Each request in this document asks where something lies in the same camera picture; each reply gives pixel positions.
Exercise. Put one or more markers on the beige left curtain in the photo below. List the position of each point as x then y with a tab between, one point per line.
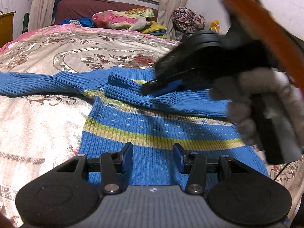
41	13

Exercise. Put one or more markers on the yellow folded cloth stack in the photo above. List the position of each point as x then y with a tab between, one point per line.
155	29

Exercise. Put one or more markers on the yellow blue carton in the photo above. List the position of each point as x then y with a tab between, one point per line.
215	26

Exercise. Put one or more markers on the green bottle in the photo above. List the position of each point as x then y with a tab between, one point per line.
25	23

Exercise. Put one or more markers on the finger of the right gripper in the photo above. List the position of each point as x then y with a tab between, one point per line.
151	86
171	87

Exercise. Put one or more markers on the blue clothes on sofa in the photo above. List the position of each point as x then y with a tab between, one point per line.
84	22

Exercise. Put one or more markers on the beige curtain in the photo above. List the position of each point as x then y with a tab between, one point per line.
174	7
41	13

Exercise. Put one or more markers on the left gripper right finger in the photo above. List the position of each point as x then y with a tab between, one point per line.
193	164

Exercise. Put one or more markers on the blue striped knit sweater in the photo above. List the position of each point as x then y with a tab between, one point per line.
121	114

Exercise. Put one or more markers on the beige right curtain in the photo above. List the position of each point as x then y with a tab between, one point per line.
174	7

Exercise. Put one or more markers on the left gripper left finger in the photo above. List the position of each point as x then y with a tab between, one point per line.
115	169

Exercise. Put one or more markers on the grey gloved right hand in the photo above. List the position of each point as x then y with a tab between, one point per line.
259	81

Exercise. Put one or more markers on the dark floral bundle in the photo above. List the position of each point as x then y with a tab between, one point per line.
187	20

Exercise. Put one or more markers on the floral satin bedspread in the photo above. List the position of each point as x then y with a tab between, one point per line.
236	195

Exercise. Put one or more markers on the wooden desk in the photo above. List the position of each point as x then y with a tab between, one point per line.
6	28

